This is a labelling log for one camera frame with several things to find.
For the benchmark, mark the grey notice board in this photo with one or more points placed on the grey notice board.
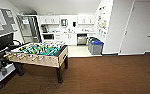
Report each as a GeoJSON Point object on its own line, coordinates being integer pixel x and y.
{"type": "Point", "coordinates": [2, 20]}

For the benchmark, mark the built-in microwave oven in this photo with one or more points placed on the built-in microwave oven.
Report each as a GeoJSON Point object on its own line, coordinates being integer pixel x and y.
{"type": "Point", "coordinates": [48, 36]}

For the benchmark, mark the white door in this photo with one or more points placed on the white door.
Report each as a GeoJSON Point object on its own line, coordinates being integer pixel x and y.
{"type": "Point", "coordinates": [139, 28]}

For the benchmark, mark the stainless steel refrigerator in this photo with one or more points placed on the stainless steel refrigerator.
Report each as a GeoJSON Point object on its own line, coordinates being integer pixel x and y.
{"type": "Point", "coordinates": [28, 29]}

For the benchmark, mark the white sink base cabinet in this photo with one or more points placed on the white sink base cabinet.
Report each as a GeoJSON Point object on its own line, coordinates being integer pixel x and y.
{"type": "Point", "coordinates": [69, 39]}

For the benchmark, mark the wall poster board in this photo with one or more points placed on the wall poster board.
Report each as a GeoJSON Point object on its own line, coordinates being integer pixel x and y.
{"type": "Point", "coordinates": [102, 21]}

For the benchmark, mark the foosball gaming table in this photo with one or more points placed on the foosball gaming table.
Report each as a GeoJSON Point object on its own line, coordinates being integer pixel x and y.
{"type": "Point", "coordinates": [41, 53]}

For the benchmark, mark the black equipment cart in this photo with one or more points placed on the black equipment cart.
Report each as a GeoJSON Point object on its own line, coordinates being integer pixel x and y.
{"type": "Point", "coordinates": [1, 70]}

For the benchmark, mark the black coffee machine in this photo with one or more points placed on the black coffee machine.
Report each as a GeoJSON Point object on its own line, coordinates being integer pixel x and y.
{"type": "Point", "coordinates": [44, 28]}

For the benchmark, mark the black computer monitor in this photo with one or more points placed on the black computer monitor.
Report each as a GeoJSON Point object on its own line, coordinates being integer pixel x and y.
{"type": "Point", "coordinates": [5, 40]}

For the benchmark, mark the grey bin blue lid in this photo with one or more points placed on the grey bin blue lid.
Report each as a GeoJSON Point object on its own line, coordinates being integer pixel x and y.
{"type": "Point", "coordinates": [97, 47]}

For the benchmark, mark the white drawer stack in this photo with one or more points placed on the white drawer stack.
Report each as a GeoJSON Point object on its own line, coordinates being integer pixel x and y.
{"type": "Point", "coordinates": [57, 36]}

